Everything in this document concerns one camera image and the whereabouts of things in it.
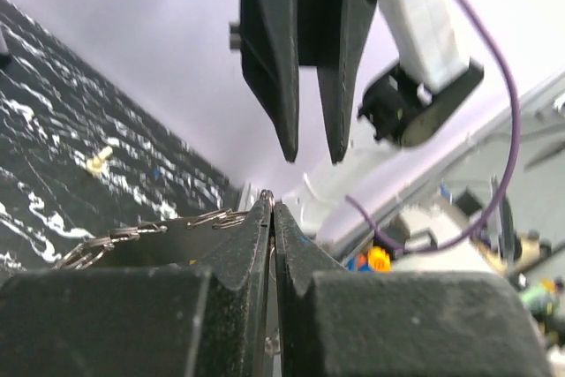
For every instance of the beige plastic peg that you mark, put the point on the beige plastic peg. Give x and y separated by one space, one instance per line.
95 164

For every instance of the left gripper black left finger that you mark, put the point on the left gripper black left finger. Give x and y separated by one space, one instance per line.
207 319

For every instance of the silver keyring holder with keys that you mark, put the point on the silver keyring holder with keys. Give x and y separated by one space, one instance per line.
154 236

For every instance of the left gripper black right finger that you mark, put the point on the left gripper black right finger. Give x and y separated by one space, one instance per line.
334 322

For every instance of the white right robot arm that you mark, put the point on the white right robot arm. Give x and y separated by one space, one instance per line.
406 104

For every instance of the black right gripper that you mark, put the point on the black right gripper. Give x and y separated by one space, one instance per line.
328 34

